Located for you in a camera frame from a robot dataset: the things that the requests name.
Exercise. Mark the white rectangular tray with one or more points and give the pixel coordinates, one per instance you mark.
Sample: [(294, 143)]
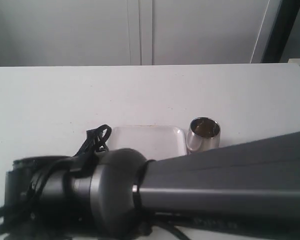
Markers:
[(153, 142)]

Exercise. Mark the stainless steel cup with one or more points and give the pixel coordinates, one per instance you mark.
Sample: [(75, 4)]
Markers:
[(204, 134)]

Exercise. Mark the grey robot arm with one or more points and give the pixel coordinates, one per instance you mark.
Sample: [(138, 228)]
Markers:
[(251, 189)]

